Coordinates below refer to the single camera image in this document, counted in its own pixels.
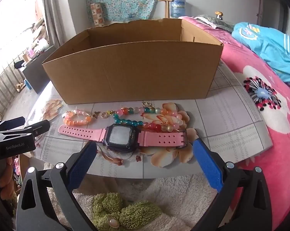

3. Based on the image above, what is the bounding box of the orange pink bead bracelet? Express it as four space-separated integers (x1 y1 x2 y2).
62 108 93 127

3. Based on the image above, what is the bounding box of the gold butterfly charm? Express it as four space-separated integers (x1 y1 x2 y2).
92 112 101 119

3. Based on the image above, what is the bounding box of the multicolour long bead bracelet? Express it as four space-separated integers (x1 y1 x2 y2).
112 102 188 133

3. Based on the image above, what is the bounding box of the pink strap smart watch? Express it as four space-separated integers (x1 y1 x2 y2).
58 124 188 153

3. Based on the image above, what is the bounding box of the gold earring charm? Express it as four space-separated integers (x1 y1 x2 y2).
142 101 152 107

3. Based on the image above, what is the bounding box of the dark grey cabinet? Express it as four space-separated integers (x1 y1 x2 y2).
23 46 56 94

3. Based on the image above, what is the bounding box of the green fuzzy slipper bow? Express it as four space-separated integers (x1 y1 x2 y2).
92 192 162 230

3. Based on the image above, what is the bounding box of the floral grey bed sheet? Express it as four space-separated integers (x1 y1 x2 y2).
27 63 272 179

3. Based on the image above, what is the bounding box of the pink floral quilt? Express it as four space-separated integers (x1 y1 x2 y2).
184 16 290 230

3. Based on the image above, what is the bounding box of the grey window curtain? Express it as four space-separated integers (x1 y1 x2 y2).
42 0 76 48

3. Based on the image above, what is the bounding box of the orange patterned tall box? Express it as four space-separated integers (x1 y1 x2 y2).
90 3 105 27

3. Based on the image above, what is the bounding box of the brown cardboard box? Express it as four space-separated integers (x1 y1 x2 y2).
43 18 223 104

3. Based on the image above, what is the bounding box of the grey patterned pillow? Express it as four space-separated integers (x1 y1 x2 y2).
194 15 235 33

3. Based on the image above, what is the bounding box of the small mushroom figurine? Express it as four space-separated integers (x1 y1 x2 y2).
215 11 223 20

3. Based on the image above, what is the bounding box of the wooden chair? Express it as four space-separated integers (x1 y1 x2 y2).
158 0 173 18

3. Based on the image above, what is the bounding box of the blue water jug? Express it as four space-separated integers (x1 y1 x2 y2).
170 0 186 18

